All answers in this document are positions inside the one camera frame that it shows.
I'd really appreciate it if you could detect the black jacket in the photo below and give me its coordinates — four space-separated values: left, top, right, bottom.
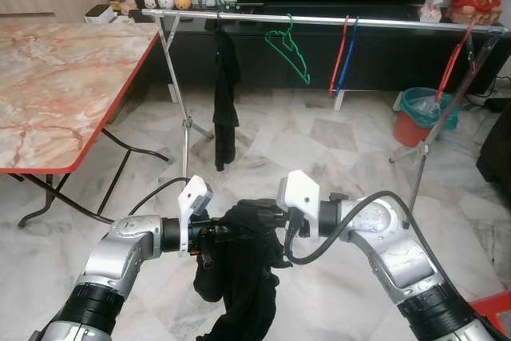
193 197 292 341

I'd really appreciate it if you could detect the green plastic hanger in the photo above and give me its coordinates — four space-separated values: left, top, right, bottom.
264 14 312 86

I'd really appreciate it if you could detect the red plastic hanger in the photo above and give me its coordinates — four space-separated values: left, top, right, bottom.
329 15 351 96
434 26 473 104

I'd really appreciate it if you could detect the blue plastic hanger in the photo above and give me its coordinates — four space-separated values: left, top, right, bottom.
335 16 360 96

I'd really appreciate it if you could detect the black hanging garment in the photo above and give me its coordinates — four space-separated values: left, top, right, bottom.
212 26 242 172

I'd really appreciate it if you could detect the red bin teal liner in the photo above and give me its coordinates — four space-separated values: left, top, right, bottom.
394 87 460 148

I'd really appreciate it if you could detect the black TV console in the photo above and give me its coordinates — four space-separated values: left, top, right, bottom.
132 2 511 98

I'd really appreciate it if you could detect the silver clothes rack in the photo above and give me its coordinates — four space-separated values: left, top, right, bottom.
142 8 509 212

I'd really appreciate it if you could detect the red plastic stool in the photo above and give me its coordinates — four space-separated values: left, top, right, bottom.
471 291 511 341

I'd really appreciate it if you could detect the marble top folding table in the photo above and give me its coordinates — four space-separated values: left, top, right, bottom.
0 22 171 228

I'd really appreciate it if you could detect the white tissue box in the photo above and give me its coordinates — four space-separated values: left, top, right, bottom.
419 0 445 22

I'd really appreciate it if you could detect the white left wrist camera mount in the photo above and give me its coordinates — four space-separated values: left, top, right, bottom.
176 175 214 258

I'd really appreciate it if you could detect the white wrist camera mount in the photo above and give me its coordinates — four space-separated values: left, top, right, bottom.
276 169 320 236
176 175 214 258

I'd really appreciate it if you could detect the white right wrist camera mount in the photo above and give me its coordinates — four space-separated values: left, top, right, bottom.
276 169 320 236

